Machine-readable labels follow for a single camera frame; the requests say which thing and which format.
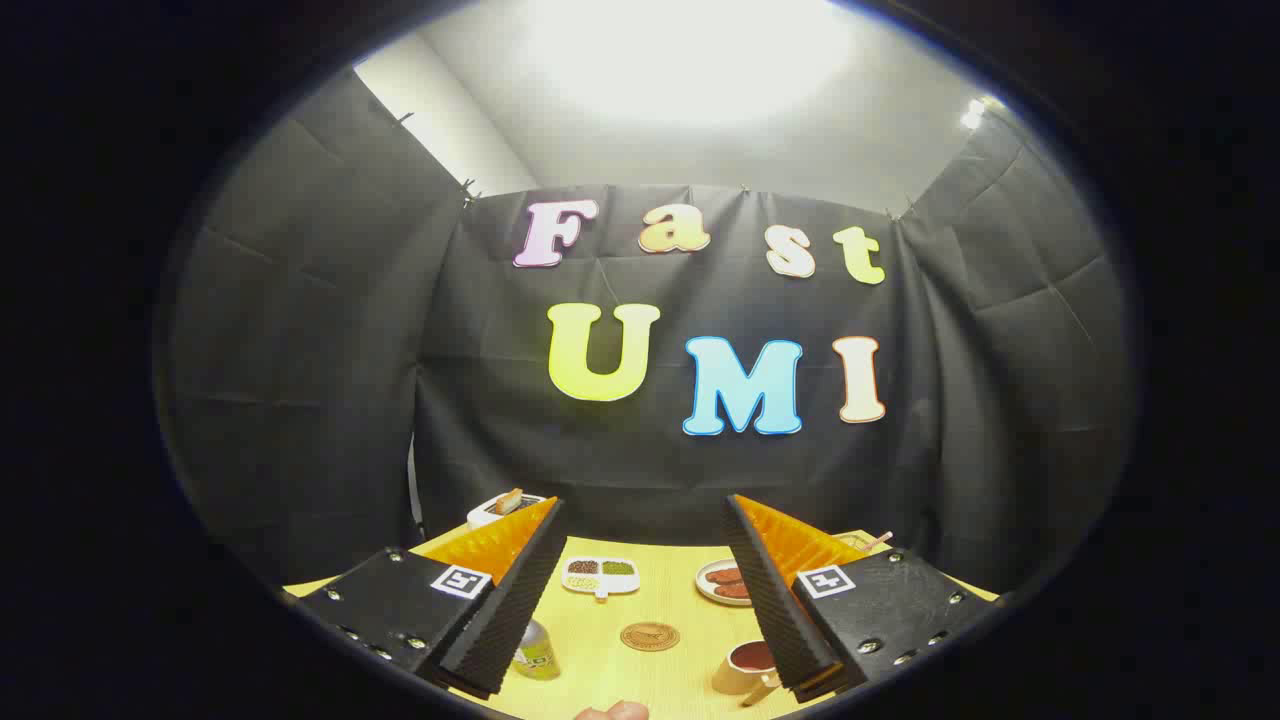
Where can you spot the round cork coaster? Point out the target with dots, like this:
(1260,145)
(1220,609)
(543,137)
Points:
(650,637)

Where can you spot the toast bread slice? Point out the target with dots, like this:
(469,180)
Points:
(508,501)

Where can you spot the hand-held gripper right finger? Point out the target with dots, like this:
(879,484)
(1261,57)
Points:
(775,600)

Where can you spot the round wooden table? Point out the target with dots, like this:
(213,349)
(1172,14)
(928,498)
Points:
(600,655)

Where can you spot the brown meat slice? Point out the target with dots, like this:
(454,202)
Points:
(722,576)
(733,591)

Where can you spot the white divided tray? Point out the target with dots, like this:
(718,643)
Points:
(600,590)

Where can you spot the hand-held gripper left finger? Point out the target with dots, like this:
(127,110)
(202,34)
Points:
(510,610)

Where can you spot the silver green-label juice bottle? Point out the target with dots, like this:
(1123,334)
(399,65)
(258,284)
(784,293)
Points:
(537,652)

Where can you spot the white toaster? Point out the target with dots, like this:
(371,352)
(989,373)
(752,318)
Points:
(484,516)

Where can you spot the striped paper straw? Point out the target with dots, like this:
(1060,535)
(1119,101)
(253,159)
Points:
(880,540)

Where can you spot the white round plate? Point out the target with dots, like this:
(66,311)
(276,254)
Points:
(705,585)

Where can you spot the dark brown beans pile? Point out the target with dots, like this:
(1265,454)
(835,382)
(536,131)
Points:
(583,567)

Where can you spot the green beans pile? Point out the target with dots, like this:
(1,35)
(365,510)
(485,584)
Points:
(618,568)

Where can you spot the yellow soybeans pile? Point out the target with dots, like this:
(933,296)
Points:
(582,582)

